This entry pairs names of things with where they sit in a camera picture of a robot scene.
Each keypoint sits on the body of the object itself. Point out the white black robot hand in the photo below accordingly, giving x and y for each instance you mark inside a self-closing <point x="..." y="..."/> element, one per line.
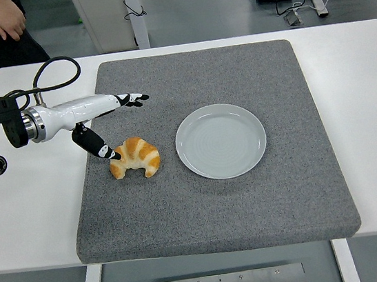
<point x="76" y="110"/>

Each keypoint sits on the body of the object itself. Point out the person's hand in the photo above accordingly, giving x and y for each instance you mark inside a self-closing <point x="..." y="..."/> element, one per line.
<point x="8" y="15"/>

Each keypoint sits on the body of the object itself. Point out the golden croissant bread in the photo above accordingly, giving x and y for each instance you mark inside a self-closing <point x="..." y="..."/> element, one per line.
<point x="142" y="157"/>

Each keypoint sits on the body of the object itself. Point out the grey round plate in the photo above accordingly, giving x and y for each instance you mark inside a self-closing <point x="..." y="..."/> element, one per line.
<point x="221" y="141"/>

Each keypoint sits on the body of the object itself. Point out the small green object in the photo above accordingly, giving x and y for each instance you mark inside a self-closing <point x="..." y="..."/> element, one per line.
<point x="80" y="20"/>

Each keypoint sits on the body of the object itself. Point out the grey speckled mat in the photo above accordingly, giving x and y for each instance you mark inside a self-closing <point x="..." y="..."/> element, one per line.
<point x="219" y="213"/>

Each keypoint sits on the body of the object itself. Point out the grey floor socket box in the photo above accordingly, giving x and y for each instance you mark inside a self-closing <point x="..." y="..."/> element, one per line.
<point x="294" y="19"/>

